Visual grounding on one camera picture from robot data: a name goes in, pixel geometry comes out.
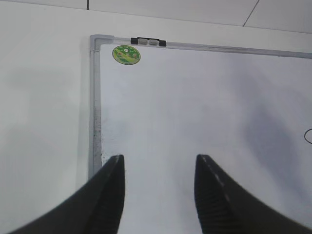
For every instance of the white whiteboard with grey frame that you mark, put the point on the white whiteboard with grey frame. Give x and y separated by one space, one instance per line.
250 110

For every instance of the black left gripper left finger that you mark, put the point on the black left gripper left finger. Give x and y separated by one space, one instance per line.
96 208

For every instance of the round green sticker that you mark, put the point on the round green sticker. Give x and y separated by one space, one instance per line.
126 55

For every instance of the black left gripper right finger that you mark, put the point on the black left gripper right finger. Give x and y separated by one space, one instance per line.
224 207

